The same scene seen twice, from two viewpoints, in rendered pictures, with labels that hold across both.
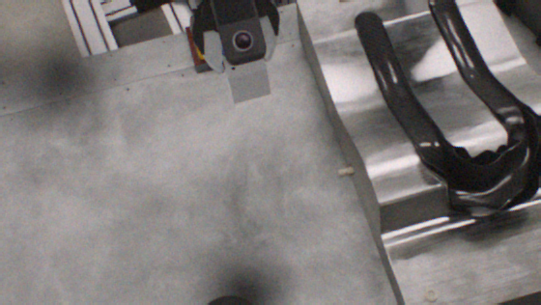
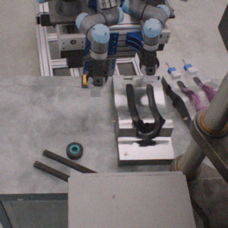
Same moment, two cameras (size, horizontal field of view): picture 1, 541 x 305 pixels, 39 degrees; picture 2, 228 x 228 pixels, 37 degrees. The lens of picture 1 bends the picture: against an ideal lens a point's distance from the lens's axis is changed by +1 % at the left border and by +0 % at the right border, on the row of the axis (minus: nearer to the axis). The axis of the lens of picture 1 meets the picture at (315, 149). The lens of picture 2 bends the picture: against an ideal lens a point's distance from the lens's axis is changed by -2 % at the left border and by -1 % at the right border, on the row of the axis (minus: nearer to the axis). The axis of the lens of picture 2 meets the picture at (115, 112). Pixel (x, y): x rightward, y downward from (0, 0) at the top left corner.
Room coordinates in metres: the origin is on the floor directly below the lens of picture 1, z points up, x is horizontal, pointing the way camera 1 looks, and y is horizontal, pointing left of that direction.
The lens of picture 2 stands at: (-0.52, 0.00, 2.25)
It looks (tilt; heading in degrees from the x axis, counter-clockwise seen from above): 53 degrees down; 358
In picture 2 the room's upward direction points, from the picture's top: 10 degrees clockwise
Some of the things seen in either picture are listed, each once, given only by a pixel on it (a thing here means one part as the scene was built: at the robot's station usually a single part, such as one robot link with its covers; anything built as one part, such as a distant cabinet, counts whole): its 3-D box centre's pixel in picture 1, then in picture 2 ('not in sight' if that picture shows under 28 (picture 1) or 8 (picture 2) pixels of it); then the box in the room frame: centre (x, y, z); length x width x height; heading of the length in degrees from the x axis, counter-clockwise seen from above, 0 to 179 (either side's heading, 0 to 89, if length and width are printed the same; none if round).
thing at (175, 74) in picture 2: not in sight; (171, 70); (0.90, -0.32, 0.86); 0.13 x 0.05 x 0.05; 28
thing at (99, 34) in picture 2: not in sight; (100, 38); (0.63, 0.08, 1.25); 0.09 x 0.08 x 0.11; 42
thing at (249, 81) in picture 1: (239, 48); (95, 83); (0.65, 0.08, 0.93); 0.13 x 0.05 x 0.05; 11
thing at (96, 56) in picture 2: not in sight; (98, 52); (0.62, 0.08, 1.17); 0.08 x 0.08 x 0.05
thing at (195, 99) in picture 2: not in sight; (205, 98); (0.69, -0.50, 0.90); 0.26 x 0.18 x 0.08; 28
